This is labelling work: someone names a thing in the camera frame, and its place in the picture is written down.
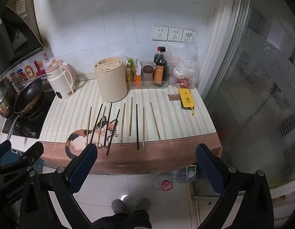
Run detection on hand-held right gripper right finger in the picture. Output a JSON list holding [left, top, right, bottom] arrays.
[[195, 144, 274, 229]]

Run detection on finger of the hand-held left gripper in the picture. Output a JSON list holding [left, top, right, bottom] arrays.
[[0, 139, 12, 163], [0, 141, 44, 175]]

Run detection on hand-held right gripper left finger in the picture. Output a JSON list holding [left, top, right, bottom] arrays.
[[19, 143, 98, 229]]

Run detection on cream ribbed chopstick holder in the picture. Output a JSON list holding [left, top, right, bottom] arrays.
[[94, 57, 128, 102]]

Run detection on clear plastic bottle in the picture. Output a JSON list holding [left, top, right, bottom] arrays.
[[176, 164, 198, 184]]

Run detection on black induction cooktop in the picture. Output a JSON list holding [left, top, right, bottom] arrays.
[[2, 89, 56, 139]]

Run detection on grey slipper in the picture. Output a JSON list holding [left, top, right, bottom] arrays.
[[135, 198, 151, 211], [111, 199, 126, 212]]

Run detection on steel pot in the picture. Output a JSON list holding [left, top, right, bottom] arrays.
[[0, 77, 18, 118]]

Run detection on striped cat print tablecloth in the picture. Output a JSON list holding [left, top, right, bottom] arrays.
[[39, 77, 223, 172]]

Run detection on black wok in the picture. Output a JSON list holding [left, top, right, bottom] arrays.
[[6, 78, 46, 141]]

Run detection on person's dark trousers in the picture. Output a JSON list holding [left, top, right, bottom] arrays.
[[93, 209, 153, 229]]

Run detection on pink and white electric kettle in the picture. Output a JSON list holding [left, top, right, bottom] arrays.
[[45, 59, 76, 101]]

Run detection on clear plastic organizer tray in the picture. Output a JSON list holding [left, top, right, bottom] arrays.
[[126, 61, 169, 90]]

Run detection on clear plastic bag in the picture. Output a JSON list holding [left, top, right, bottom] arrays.
[[165, 43, 200, 89]]

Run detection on orange label sauce bottle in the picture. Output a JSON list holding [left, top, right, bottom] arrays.
[[154, 46, 168, 85]]

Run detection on black range hood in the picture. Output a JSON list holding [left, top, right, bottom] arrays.
[[0, 0, 46, 77]]

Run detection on brown lid jar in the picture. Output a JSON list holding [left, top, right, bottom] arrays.
[[143, 65, 155, 81]]

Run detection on green seasoning packet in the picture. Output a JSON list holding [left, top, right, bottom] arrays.
[[127, 57, 135, 75]]

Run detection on red cap sauce bottle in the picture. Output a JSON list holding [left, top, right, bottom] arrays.
[[154, 47, 162, 65]]

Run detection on clear bottle with red handle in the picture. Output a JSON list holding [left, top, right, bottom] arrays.
[[155, 174, 177, 192]]

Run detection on colourful wall sticker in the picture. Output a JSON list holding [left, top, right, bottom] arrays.
[[5, 52, 53, 91]]

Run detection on white wall socket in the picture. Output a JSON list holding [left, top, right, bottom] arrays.
[[183, 29, 196, 44], [152, 26, 169, 41], [168, 27, 184, 43]]

